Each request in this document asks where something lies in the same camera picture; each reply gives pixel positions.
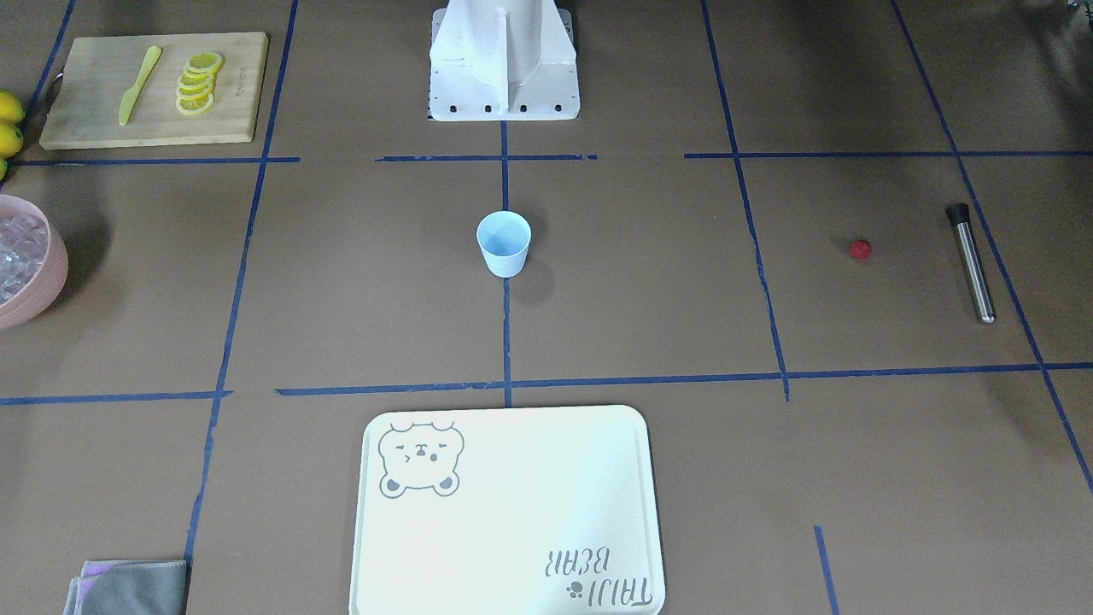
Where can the light blue plastic cup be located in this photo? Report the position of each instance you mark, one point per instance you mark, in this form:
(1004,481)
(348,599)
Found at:
(504,238)

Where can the ice cubes in bowl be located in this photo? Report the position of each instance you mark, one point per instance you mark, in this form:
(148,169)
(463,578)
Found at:
(24,244)

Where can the cream bear tray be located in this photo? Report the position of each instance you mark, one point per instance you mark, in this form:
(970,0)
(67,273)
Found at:
(535,510)

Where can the red strawberry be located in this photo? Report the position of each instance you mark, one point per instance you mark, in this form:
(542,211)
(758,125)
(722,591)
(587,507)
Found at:
(860,250)

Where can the lemon slice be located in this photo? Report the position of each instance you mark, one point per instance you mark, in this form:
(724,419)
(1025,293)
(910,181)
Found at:
(204,62)
(190,80)
(191,106)
(190,91)

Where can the lemon slice bottom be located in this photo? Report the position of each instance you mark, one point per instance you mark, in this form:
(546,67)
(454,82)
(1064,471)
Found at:
(191,106)

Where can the lemon slice top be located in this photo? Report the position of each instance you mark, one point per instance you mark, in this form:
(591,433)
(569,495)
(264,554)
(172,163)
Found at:
(204,62)

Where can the steel muddler black tip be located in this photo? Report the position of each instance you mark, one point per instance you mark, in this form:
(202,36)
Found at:
(959,217)

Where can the yellow plastic knife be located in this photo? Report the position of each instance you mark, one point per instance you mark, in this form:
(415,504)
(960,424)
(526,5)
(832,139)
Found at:
(131,95)

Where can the wooden cutting board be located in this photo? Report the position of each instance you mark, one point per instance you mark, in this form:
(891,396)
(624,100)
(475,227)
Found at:
(84,115)

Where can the pink bowl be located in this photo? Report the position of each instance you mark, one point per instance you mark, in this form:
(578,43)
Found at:
(46,285)

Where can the grey folded cloth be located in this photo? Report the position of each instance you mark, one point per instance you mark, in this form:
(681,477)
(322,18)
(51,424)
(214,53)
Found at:
(129,586)

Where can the whole yellow lemon lower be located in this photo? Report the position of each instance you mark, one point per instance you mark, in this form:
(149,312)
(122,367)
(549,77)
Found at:
(11,140)

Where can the whole yellow lemon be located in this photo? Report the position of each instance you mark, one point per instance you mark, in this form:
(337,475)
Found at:
(12,109)
(11,140)

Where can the whole yellow lemon upper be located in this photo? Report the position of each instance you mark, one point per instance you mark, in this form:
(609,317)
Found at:
(12,109)

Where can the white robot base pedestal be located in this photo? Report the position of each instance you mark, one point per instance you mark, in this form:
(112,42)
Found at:
(502,61)

